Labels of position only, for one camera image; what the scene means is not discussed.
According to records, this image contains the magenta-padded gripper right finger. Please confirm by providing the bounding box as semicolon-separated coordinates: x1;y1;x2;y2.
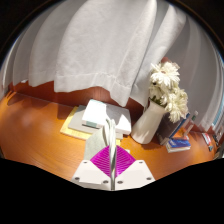
114;145;157;191

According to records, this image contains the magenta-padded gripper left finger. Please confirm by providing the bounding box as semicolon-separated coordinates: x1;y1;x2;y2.
70;144;112;191

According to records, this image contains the pale green towel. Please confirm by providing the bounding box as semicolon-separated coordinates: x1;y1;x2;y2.
83;117;122;191

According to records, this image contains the yellow flat book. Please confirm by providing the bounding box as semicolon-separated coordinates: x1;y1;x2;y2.
59;106;122;147

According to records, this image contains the white ceramic vase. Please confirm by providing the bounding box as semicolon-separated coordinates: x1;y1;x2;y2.
130;97;168;145

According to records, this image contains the grey book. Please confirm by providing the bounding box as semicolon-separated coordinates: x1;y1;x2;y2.
67;104;125;141

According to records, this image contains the blue flat book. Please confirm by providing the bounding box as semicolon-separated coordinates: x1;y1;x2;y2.
165;136;193;154

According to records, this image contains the dark upright book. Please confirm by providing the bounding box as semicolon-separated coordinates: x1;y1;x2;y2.
155;113;188;146

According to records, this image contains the orange flat book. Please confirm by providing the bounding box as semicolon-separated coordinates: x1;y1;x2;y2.
173;128;191;141

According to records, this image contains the blue upright book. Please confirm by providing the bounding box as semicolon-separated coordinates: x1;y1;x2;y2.
168;113;192;140

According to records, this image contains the red flat booklet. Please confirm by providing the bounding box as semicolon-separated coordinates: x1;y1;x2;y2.
201;131;213;146

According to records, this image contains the white flower bouquet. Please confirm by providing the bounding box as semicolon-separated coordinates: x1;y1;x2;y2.
147;61;190;125

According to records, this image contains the white curtain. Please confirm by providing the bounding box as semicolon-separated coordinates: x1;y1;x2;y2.
0;0;224;132

